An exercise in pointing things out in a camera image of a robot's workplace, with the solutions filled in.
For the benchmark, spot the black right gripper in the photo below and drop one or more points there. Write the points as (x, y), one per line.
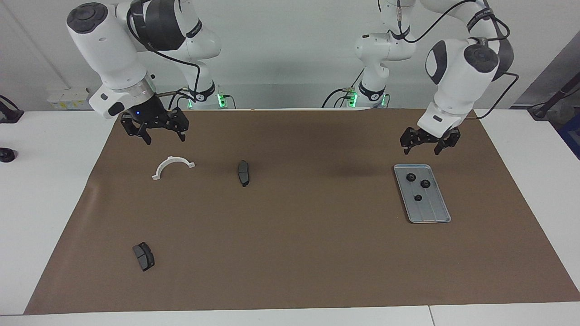
(152, 118)

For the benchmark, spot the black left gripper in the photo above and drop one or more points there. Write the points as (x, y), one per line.
(432, 136)

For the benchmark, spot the large black bearing gear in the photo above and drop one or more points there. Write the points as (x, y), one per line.
(422, 184)
(408, 178)

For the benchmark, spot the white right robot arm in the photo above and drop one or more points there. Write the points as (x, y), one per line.
(108, 45)

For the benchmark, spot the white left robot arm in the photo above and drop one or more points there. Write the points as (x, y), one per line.
(457, 77)

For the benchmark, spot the silver metal tray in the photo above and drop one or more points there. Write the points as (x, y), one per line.
(432, 210)

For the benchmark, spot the single dark grey brake pad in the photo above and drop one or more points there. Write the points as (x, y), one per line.
(244, 173)

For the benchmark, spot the white power strip box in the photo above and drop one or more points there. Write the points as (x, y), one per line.
(63, 97)

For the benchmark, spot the black stand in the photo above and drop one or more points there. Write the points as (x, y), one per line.
(550, 99)

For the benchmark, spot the grooved dark grey brake pad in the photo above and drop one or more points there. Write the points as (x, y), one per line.
(144, 258)

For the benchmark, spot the blue crate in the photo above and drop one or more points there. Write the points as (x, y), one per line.
(572, 136)

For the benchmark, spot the black round knob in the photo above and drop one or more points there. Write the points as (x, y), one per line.
(6, 155)

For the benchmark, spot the brown table mat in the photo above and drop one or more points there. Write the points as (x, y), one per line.
(294, 253)

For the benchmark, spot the white curved plastic bracket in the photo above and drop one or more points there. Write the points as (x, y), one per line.
(171, 159)

